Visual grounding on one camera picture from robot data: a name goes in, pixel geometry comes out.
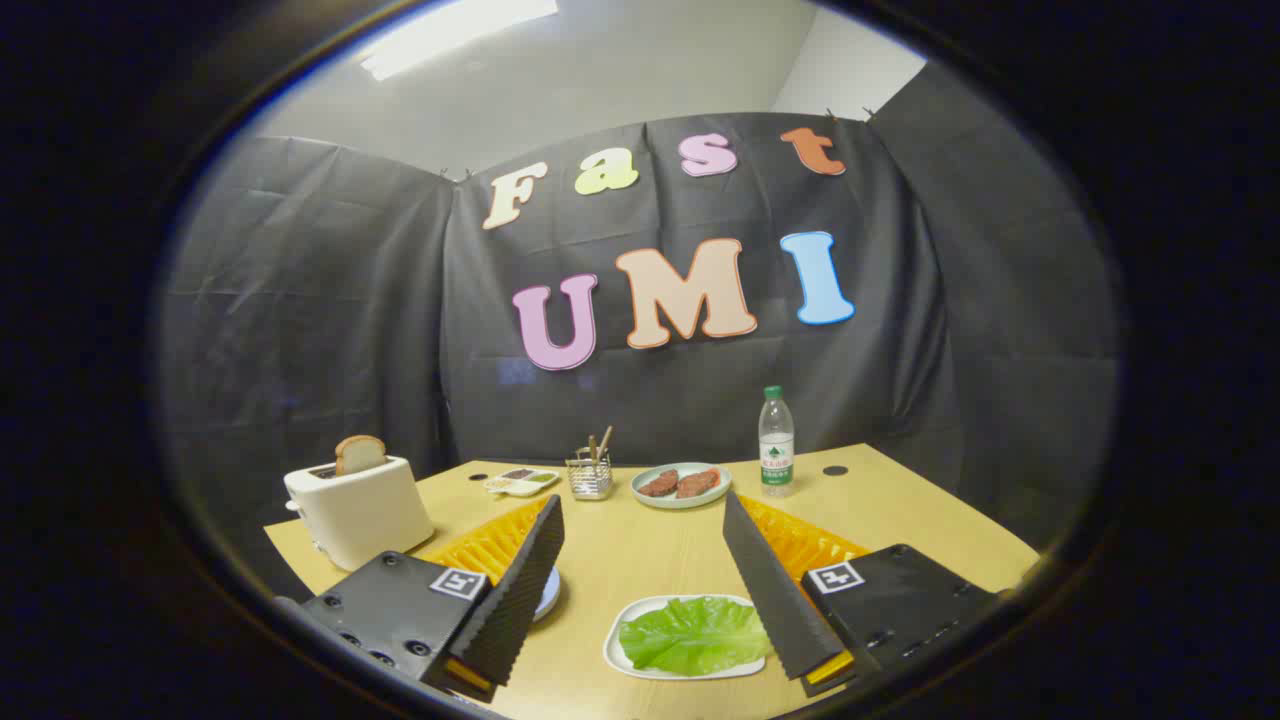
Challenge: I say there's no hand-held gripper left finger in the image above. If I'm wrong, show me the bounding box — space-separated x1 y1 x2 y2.
300 494 566 706

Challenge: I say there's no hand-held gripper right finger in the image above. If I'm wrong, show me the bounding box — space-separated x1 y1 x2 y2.
722 490 1001 699

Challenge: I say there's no green lettuce leaf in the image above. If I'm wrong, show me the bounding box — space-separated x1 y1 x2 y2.
619 596 776 676

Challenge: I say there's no toasted bread slice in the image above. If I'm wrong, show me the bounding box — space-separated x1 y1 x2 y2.
334 435 388 477

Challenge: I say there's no white divided condiment dish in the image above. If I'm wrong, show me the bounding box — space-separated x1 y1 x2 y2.
484 467 561 498

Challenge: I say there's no white rectangular plate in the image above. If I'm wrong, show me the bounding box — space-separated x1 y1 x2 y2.
603 594 769 682

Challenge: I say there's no pale green round plate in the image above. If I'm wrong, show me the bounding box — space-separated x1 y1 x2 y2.
630 461 732 510

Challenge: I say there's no clear plastic water bottle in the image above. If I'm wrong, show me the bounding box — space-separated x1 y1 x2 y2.
758 385 796 498

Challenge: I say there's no cream white toaster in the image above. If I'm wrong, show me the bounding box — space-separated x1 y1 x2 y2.
283 455 436 573

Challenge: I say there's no black backdrop cloth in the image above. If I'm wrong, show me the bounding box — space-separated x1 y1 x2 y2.
160 62 1121 601

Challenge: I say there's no wire mesh utensil holder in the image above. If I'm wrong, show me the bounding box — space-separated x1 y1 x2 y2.
566 450 614 501

